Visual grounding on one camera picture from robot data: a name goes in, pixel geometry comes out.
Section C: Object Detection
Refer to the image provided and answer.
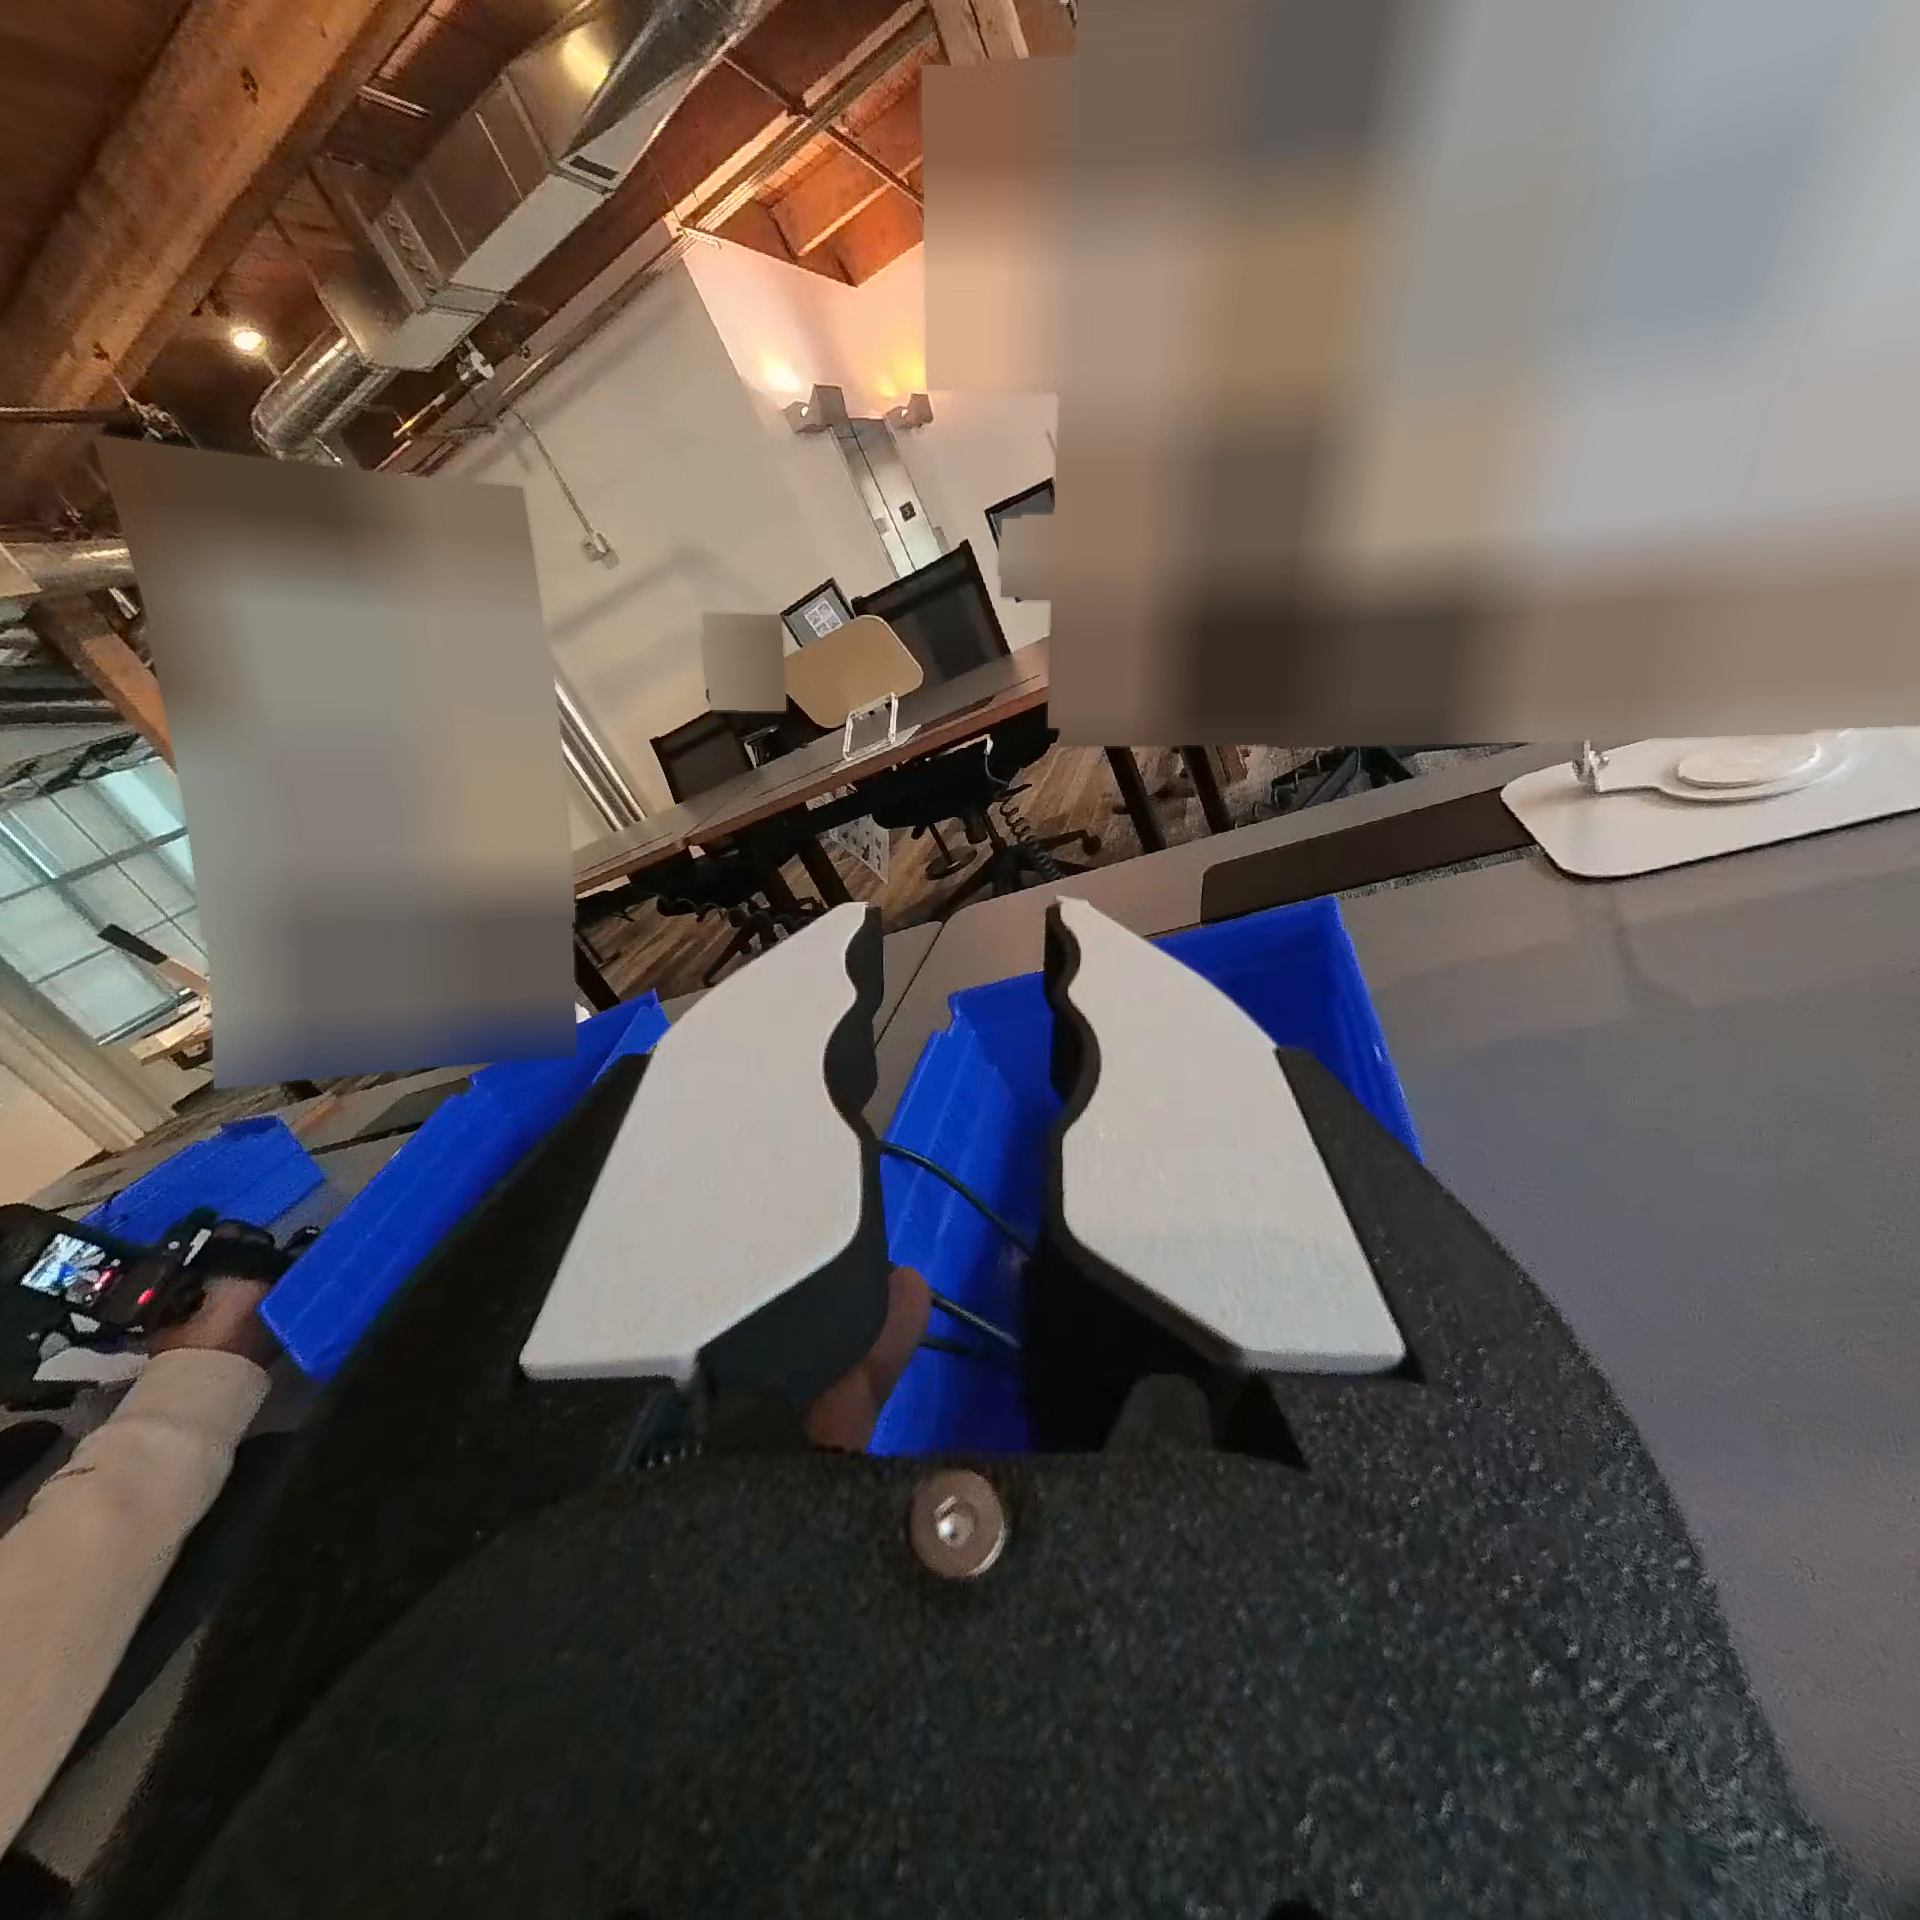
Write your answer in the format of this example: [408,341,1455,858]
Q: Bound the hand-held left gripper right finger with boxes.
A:
[1042,893,1412,1382]

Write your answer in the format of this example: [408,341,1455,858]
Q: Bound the wooden board on clear stand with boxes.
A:
[783,614,924,758]

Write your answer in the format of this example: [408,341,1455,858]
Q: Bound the another person's forearm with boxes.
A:
[0,1346,273,1778]

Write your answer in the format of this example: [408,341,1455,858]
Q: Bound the person's left hand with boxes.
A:
[808,1267,935,1453]

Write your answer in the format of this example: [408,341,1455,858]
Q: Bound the blue plastic bin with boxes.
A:
[257,988,671,1382]
[86,1110,329,1251]
[870,897,1424,1460]

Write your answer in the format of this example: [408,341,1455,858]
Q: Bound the silver ventilation duct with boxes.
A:
[247,0,706,470]

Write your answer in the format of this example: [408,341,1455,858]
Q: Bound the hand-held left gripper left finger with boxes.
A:
[517,901,898,1412]

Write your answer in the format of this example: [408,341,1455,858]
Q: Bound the instruction sign on stand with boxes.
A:
[1500,728,1920,881]

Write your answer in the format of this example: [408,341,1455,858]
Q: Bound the black usb cable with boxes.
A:
[878,1144,1038,1354]

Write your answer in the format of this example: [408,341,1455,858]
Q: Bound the dark office desk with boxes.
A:
[681,642,1056,902]

